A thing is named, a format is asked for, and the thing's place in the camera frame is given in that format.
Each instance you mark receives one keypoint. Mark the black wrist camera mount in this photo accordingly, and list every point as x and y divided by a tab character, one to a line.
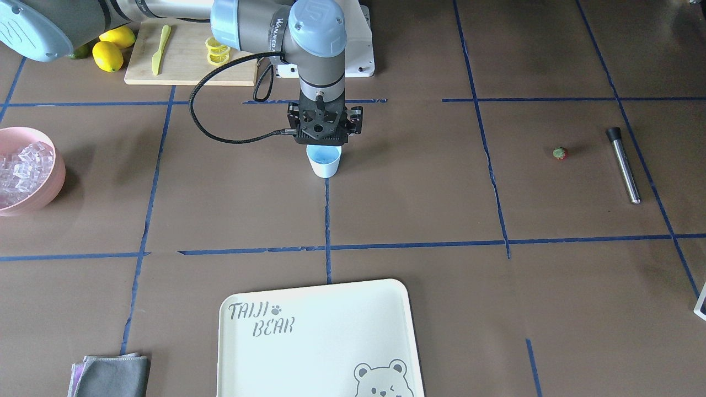
320	119

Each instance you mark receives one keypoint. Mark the yellow lemon slices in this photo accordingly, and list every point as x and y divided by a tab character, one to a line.
217	53

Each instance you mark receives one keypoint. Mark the steel muddler with black tip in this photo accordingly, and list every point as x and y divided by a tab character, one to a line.
614	136

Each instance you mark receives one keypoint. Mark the green lime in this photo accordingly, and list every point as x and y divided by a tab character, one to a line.
81	53

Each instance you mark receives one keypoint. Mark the yellow lemon upper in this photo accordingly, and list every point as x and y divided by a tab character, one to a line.
122	37

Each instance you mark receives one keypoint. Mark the wooden cutting board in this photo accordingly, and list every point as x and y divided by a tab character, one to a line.
184	60

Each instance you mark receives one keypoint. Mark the cream bear tray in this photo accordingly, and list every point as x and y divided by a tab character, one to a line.
344	339

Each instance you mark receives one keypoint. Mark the light blue cup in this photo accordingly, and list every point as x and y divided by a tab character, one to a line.
324	160

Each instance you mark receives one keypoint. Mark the grey folded cloth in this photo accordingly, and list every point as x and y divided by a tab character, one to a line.
122	375

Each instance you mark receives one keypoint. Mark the yellow-green plastic knife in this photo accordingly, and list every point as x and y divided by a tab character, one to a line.
156	59

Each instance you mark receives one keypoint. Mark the clear ice cubes in bowl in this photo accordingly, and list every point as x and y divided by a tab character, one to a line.
24	170

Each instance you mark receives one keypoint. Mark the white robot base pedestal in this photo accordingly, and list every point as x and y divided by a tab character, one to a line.
358	55

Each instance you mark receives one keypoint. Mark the pink bowl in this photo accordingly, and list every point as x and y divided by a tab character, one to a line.
16	137

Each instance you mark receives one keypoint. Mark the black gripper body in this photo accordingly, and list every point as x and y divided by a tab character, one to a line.
355	121

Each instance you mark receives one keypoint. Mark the yellow lemon lower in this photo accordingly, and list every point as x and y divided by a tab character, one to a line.
107	56

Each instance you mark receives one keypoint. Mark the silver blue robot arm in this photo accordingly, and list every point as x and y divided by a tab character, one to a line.
48	30

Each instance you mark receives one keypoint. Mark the red strawberry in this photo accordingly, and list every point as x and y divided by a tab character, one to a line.
560	153

